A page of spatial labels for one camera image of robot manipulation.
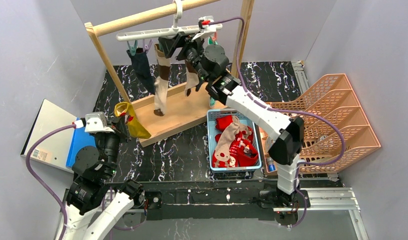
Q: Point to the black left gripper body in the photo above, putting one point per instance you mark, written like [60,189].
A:
[116,125]

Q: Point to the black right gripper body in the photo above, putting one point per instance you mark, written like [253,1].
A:
[176,44]

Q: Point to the mustard yellow sock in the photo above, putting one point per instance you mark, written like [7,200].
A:
[135,128]

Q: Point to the white plastic clip hanger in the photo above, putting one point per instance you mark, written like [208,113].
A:
[162,32]

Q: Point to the lilac clothespin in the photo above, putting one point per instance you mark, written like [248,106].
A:
[147,44]

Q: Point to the mint green patterned sock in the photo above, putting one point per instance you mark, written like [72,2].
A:
[212,40]

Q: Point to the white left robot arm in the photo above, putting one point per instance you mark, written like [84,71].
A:
[93,166]

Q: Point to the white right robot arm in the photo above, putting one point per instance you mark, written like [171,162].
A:
[210,63]

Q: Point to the beige brown sock right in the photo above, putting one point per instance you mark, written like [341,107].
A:
[192,80]

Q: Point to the beige brown sock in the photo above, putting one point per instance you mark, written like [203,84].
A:
[161,82]
[192,80]

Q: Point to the beige brown sock left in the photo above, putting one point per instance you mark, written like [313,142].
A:
[161,82]

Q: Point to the wooden drying rack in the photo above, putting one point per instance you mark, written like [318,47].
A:
[183,113]

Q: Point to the teal clothespin far left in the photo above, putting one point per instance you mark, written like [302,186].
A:
[132,47]

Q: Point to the light blue perforated basket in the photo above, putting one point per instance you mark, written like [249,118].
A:
[232,142]

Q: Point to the red sock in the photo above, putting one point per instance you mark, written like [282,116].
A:
[242,149]

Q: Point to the blue capped bottle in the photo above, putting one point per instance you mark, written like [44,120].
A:
[270,164]

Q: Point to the peach plastic desk organizer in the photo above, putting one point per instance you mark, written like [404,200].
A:
[333,98]

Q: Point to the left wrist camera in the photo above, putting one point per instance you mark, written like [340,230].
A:
[94,123]

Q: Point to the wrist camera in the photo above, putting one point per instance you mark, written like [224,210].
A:
[207,27]
[94,123]

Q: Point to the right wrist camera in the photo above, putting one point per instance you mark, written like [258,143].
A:
[207,27]

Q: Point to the grey metal rail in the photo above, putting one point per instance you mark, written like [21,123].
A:
[298,68]

